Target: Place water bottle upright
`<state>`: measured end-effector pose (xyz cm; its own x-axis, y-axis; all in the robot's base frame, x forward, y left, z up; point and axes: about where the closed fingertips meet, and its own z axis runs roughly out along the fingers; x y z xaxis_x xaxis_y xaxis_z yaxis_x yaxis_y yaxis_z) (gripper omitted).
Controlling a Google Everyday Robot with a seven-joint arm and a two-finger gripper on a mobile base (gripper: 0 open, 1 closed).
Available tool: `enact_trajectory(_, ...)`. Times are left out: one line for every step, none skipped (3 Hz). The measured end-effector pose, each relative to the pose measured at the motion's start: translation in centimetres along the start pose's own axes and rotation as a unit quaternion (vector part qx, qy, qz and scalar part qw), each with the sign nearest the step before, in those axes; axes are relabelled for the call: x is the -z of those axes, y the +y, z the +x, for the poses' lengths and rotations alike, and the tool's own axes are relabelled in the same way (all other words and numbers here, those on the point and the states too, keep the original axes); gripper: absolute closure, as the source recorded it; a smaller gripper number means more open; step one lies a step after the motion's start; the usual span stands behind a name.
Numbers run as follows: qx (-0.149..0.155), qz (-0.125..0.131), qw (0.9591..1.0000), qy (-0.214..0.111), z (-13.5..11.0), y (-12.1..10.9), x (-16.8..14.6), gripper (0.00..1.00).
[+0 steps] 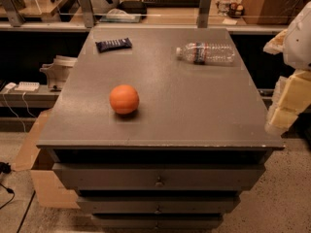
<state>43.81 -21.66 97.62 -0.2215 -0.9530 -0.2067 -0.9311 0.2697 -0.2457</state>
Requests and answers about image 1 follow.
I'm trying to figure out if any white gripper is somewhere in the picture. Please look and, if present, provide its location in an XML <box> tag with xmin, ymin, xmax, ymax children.
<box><xmin>263</xmin><ymin>2</ymin><xmax>311</xmax><ymax>135</ymax></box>

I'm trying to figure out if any clear plastic water bottle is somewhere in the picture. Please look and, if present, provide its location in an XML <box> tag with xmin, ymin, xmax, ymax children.
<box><xmin>176</xmin><ymin>42</ymin><xmax>235</xmax><ymax>64</ymax></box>

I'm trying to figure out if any small background bottle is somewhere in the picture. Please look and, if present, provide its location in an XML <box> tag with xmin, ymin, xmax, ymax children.
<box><xmin>218</xmin><ymin>0</ymin><xmax>231</xmax><ymax>16</ymax></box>

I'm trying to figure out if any brown cardboard box background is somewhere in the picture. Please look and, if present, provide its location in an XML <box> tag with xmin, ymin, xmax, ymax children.
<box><xmin>242</xmin><ymin>0</ymin><xmax>311</xmax><ymax>25</ymax></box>

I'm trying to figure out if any grey drawer cabinet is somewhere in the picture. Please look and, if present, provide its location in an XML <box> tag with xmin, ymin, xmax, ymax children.
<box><xmin>38</xmin><ymin>28</ymin><xmax>283</xmax><ymax>230</ymax></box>

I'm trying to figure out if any black keyboard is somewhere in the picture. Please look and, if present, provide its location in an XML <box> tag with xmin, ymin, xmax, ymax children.
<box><xmin>143</xmin><ymin>0</ymin><xmax>200</xmax><ymax>8</ymax></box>

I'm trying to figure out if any orange ball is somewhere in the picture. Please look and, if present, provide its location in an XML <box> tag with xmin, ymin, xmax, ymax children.
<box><xmin>109</xmin><ymin>84</ymin><xmax>139</xmax><ymax>115</ymax></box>

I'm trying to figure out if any black pouch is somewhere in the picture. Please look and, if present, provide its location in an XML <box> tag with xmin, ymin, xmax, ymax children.
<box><xmin>118</xmin><ymin>0</ymin><xmax>147</xmax><ymax>16</ymax></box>

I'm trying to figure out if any clear plastic lid container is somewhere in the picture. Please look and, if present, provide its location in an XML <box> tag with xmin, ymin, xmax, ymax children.
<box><xmin>100</xmin><ymin>9</ymin><xmax>141</xmax><ymax>23</ymax></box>

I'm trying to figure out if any dark blue snack bar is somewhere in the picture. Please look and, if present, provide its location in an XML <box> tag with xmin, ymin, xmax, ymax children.
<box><xmin>95</xmin><ymin>38</ymin><xmax>132</xmax><ymax>53</ymax></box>

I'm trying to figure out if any white power strip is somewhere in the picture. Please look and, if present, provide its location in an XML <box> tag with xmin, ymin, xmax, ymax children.
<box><xmin>15</xmin><ymin>82</ymin><xmax>40</xmax><ymax>92</ymax></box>

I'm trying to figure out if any cardboard box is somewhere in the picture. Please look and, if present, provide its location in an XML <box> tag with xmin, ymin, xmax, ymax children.
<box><xmin>13</xmin><ymin>110</ymin><xmax>79</xmax><ymax>209</ymax></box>

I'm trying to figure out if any white plastic bracket part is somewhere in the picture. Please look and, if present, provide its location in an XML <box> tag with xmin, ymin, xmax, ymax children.
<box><xmin>40</xmin><ymin>55</ymin><xmax>77</xmax><ymax>90</ymax></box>

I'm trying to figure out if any white cable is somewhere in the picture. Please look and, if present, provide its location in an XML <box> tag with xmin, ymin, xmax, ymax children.
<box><xmin>1</xmin><ymin>82</ymin><xmax>37</xmax><ymax>133</ymax></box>

